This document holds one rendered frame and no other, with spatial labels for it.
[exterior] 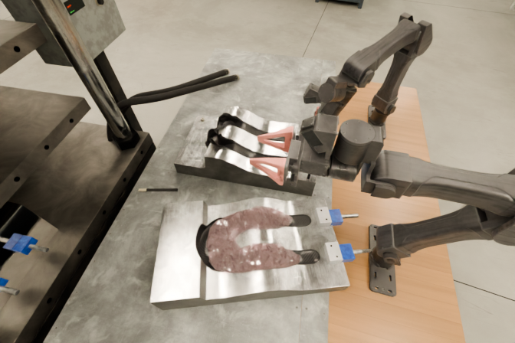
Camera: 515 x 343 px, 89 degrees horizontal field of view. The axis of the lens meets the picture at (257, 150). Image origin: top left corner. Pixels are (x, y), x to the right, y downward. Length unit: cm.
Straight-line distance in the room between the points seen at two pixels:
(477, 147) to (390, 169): 224
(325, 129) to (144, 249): 68
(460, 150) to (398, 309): 190
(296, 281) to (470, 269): 145
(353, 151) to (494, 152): 237
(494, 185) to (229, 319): 66
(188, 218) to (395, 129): 92
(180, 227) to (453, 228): 66
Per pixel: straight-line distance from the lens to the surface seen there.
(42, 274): 106
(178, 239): 78
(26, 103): 117
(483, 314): 202
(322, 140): 46
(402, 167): 54
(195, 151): 100
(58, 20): 93
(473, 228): 69
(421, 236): 74
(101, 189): 112
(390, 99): 113
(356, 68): 83
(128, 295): 90
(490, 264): 216
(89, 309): 94
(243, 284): 75
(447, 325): 96
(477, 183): 59
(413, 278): 95
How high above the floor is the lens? 161
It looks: 51 degrees down
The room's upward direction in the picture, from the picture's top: straight up
